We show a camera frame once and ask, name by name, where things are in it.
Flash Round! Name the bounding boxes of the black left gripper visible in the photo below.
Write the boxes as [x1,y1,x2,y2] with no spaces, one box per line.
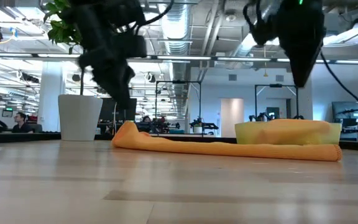
[73,0,146,110]

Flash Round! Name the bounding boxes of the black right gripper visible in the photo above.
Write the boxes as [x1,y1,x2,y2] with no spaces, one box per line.
[275,0,326,88]

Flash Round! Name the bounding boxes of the black background monitor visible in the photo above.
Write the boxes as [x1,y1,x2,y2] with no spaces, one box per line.
[99,98,138,122]
[331,101,358,121]

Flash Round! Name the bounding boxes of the white plant pot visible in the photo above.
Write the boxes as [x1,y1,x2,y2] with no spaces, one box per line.
[57,94,104,142]

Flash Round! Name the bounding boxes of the green leafy plant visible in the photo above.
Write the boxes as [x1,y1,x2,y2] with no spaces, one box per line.
[44,0,88,96]

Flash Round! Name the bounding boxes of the yellow plastic bin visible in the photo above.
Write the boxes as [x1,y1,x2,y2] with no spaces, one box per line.
[234,121,343,146]

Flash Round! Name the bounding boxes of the small background plant pot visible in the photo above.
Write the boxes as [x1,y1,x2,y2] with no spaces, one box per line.
[192,119,204,135]

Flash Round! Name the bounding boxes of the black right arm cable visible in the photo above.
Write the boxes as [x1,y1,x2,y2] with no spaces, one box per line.
[320,51,358,125]

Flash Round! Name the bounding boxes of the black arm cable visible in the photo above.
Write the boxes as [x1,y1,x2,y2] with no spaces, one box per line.
[320,51,358,125]
[135,0,175,35]

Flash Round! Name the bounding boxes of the black background frame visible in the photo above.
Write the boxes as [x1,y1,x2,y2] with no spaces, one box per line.
[254,83,300,121]

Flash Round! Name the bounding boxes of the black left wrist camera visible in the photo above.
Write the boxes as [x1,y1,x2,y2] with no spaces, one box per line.
[115,33,149,59]

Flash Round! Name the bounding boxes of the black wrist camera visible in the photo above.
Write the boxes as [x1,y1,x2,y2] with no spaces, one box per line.
[243,0,278,47]
[115,33,149,59]

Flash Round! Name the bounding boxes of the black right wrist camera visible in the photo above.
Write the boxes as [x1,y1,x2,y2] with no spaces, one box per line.
[243,0,278,47]

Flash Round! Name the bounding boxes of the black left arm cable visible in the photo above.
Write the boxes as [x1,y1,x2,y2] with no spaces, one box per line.
[135,0,175,35]

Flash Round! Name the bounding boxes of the black aluminium frame rail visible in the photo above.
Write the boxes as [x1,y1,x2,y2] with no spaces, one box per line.
[0,132,358,153]

